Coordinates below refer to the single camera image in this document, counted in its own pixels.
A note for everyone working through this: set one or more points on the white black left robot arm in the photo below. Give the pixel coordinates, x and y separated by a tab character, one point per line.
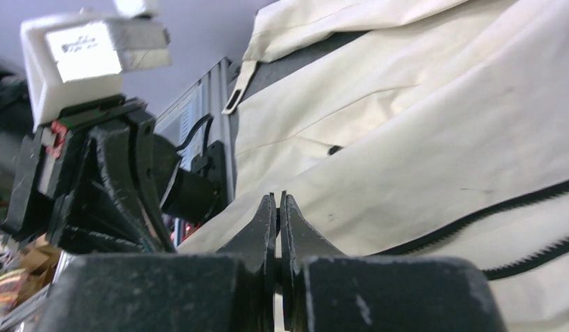
192	196

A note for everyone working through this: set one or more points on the cream zip-up jacket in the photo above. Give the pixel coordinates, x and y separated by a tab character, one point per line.
439	109

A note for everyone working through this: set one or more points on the cluttered workbench shelving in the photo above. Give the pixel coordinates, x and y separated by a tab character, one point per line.
27	271

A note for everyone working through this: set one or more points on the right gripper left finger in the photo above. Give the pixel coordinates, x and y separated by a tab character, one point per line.
230	290

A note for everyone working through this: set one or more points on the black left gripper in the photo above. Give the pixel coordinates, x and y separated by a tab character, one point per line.
88	180

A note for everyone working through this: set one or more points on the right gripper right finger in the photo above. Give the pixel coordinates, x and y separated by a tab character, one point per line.
325	290

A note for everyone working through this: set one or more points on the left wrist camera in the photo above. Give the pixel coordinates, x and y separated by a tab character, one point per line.
78	57

